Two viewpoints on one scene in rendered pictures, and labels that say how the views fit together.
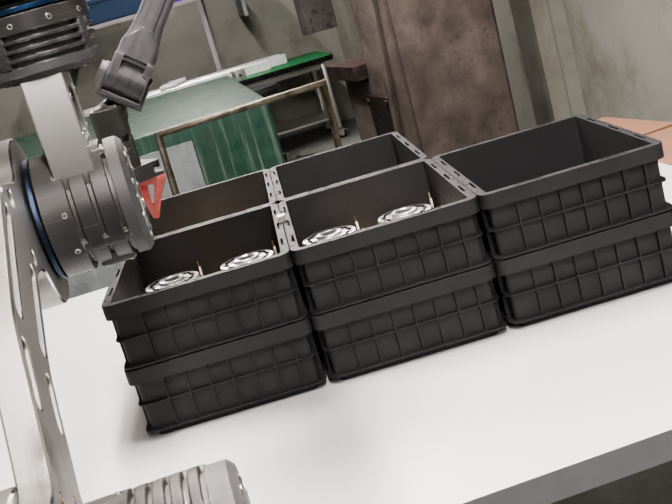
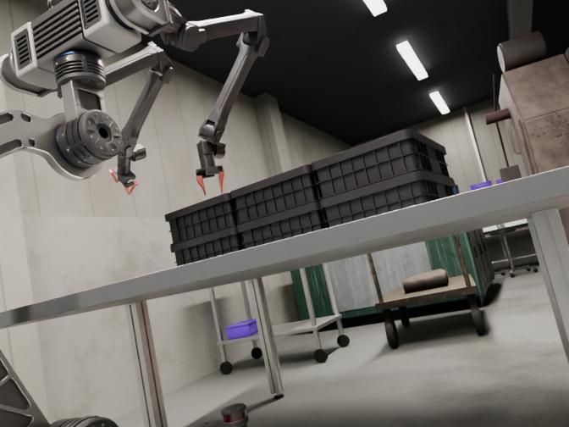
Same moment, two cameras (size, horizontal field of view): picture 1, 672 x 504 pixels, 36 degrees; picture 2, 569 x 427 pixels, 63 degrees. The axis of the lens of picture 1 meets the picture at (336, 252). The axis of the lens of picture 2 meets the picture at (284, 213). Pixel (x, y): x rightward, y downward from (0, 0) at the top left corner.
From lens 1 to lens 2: 1.17 m
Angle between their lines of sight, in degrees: 40
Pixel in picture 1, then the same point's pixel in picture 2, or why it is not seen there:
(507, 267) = (323, 203)
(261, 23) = not seen: hidden behind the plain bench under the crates
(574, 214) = (361, 174)
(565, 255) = (353, 197)
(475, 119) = not seen: outside the picture
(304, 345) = (234, 241)
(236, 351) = (206, 240)
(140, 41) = (214, 113)
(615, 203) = (383, 167)
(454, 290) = (296, 215)
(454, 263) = (299, 201)
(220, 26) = not seen: hidden behind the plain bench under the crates
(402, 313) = (275, 227)
